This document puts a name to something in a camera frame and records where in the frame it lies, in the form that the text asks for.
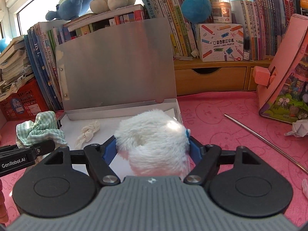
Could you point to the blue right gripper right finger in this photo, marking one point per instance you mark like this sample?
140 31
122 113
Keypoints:
196 150

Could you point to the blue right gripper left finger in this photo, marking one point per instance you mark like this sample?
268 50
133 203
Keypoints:
109 150

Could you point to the white knotted cloth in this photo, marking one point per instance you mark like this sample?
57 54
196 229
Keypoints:
87 134

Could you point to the white fluffy scrunchie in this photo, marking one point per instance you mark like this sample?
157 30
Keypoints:
154 143

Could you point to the green checkered cloth bundle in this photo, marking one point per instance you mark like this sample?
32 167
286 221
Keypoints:
43 128

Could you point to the pink tabletop mat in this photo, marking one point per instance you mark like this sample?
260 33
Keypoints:
203 114

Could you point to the red plastic basket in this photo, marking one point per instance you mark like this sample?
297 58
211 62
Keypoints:
25 104

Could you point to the thin metal rod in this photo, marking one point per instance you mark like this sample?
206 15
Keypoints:
292 160

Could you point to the wooden drawer organizer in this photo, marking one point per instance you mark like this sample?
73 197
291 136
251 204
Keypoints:
195 76

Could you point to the silver open storage box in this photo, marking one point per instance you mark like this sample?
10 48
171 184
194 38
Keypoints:
115 73

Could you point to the stack of paper books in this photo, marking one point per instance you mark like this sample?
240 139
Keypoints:
16 69

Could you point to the pink cardboard toy house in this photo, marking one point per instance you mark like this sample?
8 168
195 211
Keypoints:
279 97

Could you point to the white label printer box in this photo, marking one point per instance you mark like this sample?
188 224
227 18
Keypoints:
220 42

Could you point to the crumpled white paper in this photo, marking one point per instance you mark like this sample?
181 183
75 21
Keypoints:
299 129

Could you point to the row of blue books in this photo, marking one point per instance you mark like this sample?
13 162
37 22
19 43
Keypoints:
43 71

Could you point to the blue round plush ball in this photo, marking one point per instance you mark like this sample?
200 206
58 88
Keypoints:
196 11

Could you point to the row of upright books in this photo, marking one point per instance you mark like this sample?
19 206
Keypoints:
265 23

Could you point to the blue elephant plush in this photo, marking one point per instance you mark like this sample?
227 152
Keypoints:
69 10

